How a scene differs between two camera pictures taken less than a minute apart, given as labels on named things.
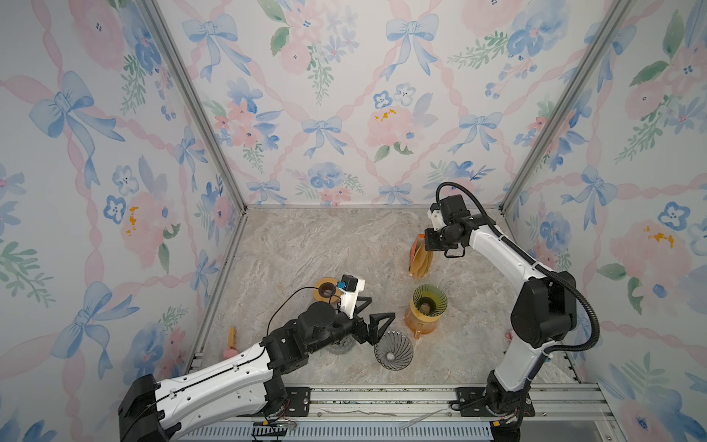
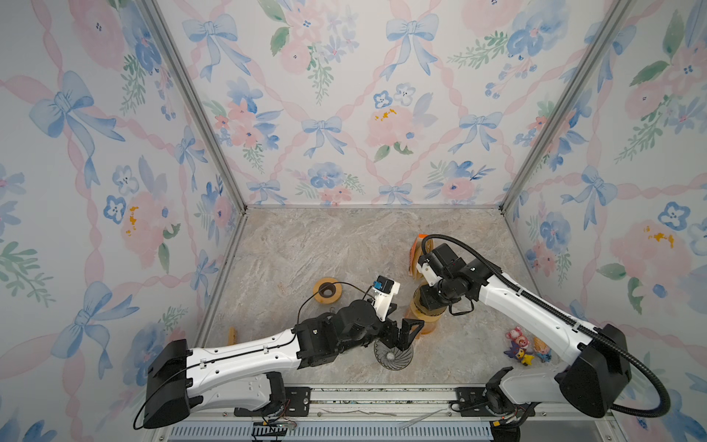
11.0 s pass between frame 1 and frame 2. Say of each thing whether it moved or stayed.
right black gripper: moved
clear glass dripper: stayed
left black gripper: moved
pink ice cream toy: stayed
